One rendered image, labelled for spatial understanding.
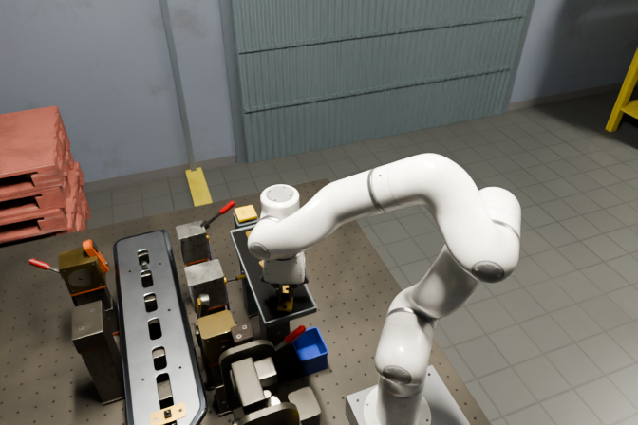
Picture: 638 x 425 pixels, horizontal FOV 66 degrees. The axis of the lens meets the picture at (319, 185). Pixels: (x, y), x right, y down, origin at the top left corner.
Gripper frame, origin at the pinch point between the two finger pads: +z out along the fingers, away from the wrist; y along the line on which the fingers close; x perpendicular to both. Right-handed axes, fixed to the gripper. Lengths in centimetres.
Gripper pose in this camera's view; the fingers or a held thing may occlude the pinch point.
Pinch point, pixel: (285, 292)
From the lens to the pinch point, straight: 129.3
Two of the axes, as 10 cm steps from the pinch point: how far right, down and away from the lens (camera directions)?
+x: -0.5, 5.9, -8.1
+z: 0.0, 8.1, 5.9
